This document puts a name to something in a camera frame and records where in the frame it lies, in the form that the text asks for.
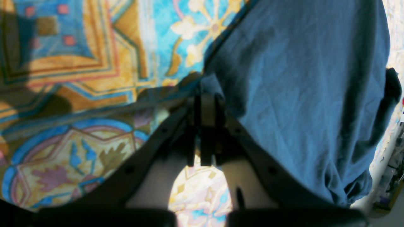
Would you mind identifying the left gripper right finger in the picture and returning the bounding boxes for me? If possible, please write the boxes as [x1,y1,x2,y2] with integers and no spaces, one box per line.
[210,94,370,227]

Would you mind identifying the dark navy t-shirt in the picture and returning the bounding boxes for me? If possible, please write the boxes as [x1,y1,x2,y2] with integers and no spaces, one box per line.
[203,0,401,207]

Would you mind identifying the patterned colourful tablecloth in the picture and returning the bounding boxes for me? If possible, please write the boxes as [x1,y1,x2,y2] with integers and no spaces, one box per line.
[0,0,404,227]

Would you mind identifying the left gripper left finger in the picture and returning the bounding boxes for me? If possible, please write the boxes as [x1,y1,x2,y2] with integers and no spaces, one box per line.
[32,95,208,227]

